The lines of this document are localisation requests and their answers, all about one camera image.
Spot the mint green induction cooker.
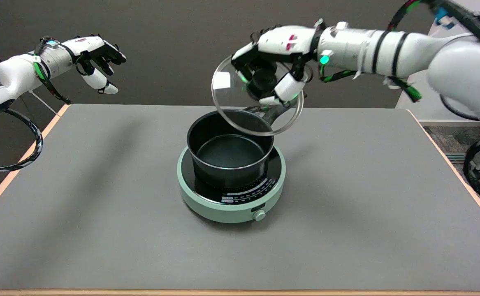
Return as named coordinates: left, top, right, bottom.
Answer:
left=177, top=144, right=287, bottom=224

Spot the black saucepan with handle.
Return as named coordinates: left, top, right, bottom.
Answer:
left=186, top=104, right=294, bottom=190

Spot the green black left wrist cable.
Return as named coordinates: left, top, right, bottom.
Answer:
left=33, top=36, right=72, bottom=104

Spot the green black wrist cable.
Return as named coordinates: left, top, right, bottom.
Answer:
left=319, top=69, right=422, bottom=103
left=33, top=36, right=72, bottom=104

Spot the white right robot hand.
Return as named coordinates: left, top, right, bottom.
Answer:
left=231, top=20, right=325, bottom=106

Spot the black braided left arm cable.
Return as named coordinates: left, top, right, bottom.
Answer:
left=0, top=55, right=44, bottom=173

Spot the floor vent grille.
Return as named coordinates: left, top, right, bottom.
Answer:
left=445, top=153, right=469, bottom=165

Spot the green black right wrist cable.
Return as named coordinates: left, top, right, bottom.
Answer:
left=319, top=69, right=422, bottom=103

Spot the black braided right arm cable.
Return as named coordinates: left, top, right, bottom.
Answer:
left=387, top=0, right=480, bottom=205

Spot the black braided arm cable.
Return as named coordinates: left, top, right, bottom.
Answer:
left=387, top=0, right=480, bottom=205
left=0, top=55, right=44, bottom=173

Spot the glass pot lid black knob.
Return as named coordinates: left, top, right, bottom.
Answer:
left=211, top=55, right=305, bottom=136

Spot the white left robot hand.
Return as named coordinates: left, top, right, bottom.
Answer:
left=61, top=34, right=127, bottom=95

